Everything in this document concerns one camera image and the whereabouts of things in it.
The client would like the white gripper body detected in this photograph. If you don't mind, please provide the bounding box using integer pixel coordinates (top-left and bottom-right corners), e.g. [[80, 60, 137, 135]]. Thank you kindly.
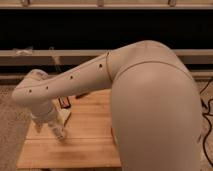
[[30, 103, 58, 128]]

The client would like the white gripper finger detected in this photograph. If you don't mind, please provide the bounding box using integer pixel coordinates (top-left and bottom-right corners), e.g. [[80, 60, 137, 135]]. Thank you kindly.
[[35, 124, 43, 133], [51, 122, 63, 134]]

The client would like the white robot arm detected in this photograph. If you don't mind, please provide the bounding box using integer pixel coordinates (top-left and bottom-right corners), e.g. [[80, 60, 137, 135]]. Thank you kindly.
[[12, 40, 202, 171]]

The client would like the wooden bench rail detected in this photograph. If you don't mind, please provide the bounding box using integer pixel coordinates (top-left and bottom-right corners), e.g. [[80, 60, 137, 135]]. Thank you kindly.
[[0, 49, 213, 66]]

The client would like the black cable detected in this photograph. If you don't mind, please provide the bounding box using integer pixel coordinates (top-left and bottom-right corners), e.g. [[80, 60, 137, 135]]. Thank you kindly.
[[197, 77, 213, 168]]

